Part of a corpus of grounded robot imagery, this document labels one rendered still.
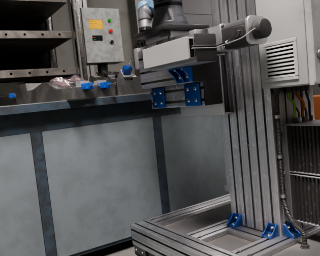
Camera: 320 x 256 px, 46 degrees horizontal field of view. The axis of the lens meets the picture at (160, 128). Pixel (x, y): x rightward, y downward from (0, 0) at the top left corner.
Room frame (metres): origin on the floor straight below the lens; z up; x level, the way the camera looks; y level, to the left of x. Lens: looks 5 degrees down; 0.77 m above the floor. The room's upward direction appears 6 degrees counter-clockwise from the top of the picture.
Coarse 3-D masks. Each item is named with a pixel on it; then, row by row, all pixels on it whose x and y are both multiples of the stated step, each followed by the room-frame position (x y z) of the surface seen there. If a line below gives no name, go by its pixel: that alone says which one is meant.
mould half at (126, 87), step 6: (90, 78) 2.25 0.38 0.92; (96, 78) 2.18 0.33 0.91; (102, 78) 2.20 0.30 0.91; (114, 78) 2.23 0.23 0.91; (120, 78) 1.96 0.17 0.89; (138, 78) 2.01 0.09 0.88; (120, 84) 1.96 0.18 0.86; (126, 84) 1.98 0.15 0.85; (132, 84) 1.99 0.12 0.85; (138, 84) 2.01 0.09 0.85; (120, 90) 1.96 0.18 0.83; (126, 90) 1.97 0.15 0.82; (132, 90) 1.99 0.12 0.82; (138, 90) 2.01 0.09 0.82; (144, 90) 2.03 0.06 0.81
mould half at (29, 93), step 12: (24, 84) 1.97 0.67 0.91; (36, 84) 2.01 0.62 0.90; (48, 84) 1.83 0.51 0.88; (72, 84) 1.91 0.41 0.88; (24, 96) 1.98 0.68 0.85; (36, 96) 1.91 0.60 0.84; (48, 96) 1.83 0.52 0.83; (60, 96) 1.77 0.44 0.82; (72, 96) 1.71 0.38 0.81; (84, 96) 1.76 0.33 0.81; (96, 96) 1.81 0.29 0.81; (108, 96) 1.87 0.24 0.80
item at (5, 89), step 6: (0, 84) 2.41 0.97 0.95; (6, 84) 2.43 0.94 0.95; (12, 84) 2.45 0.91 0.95; (18, 84) 2.47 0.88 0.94; (0, 90) 2.41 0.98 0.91; (6, 90) 2.43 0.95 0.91; (12, 90) 2.45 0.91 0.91; (0, 96) 2.41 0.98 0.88; (6, 96) 2.43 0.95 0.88; (0, 102) 2.41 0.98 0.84; (6, 102) 2.43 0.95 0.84; (12, 102) 2.44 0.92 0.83
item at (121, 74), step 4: (128, 64) 1.96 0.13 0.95; (124, 68) 1.96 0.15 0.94; (128, 68) 1.97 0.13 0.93; (132, 68) 1.98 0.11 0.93; (120, 72) 2.00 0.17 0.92; (124, 72) 1.97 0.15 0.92; (128, 72) 1.98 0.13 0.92; (120, 76) 2.00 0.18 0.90; (124, 76) 1.98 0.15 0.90; (128, 76) 1.99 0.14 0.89; (124, 80) 2.00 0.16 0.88
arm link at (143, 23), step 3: (141, 21) 2.08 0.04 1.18; (144, 21) 2.07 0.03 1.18; (147, 21) 2.08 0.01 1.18; (150, 21) 2.09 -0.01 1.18; (141, 24) 2.08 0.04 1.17; (144, 24) 2.07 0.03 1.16; (147, 24) 2.07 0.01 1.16; (150, 24) 2.08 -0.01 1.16; (141, 27) 2.08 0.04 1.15; (150, 27) 2.09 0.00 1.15
